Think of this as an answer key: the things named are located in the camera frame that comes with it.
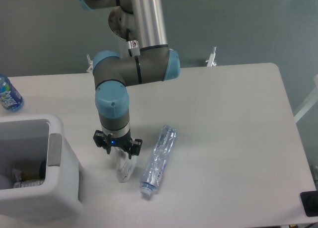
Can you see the white trash can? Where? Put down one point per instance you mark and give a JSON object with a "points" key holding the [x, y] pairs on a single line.
{"points": [[27, 142]]}

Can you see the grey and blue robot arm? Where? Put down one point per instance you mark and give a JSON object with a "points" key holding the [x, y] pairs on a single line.
{"points": [[113, 74]]}

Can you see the black device at table edge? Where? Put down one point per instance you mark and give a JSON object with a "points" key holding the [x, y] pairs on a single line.
{"points": [[310, 203]]}

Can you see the crushed clear plastic bottle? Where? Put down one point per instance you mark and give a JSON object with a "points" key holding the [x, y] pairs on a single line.
{"points": [[157, 161]]}

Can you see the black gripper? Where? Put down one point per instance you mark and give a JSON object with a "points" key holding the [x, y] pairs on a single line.
{"points": [[133, 146]]}

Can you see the white clamp bracket with screw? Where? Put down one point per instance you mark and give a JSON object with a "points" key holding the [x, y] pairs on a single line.
{"points": [[211, 61]]}

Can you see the trash inside the can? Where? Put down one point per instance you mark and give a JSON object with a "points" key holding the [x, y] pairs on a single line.
{"points": [[26, 174]]}

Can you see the blue labelled water bottle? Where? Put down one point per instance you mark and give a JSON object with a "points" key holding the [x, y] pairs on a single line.
{"points": [[10, 98]]}

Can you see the white frame at right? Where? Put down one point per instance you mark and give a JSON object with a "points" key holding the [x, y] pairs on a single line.
{"points": [[308, 102]]}

